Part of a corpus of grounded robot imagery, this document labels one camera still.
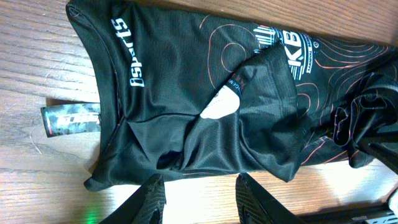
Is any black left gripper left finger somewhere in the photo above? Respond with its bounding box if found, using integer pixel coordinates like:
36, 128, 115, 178
99, 174, 166, 224

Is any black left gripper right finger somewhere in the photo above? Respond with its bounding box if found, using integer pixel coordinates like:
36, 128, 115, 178
236, 173, 305, 224

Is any black cycling jersey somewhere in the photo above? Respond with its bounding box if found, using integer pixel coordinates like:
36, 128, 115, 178
40, 0, 398, 192

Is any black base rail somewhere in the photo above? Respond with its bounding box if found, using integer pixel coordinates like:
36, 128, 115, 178
299, 204, 397, 224

